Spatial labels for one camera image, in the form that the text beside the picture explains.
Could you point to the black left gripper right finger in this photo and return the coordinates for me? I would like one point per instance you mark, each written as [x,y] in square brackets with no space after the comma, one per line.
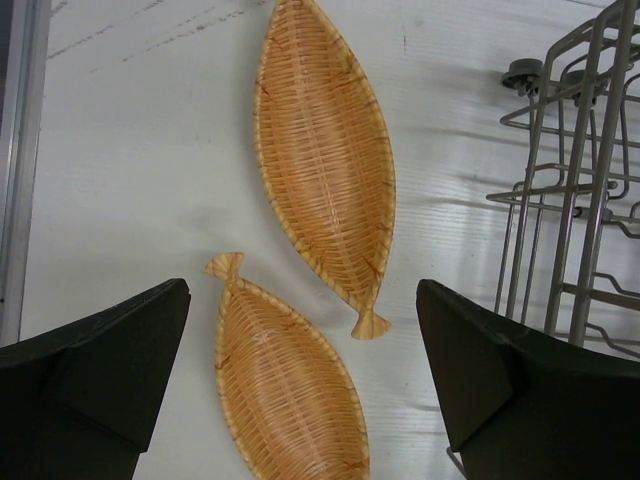
[519,404]

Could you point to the large woven fish-shaped tray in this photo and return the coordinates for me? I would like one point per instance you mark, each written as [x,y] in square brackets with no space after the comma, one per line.
[325,157]

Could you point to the small woven fish-shaped tray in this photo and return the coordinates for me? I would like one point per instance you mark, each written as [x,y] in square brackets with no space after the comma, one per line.
[287,398]

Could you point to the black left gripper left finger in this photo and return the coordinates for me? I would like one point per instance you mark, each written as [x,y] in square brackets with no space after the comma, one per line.
[82,401]

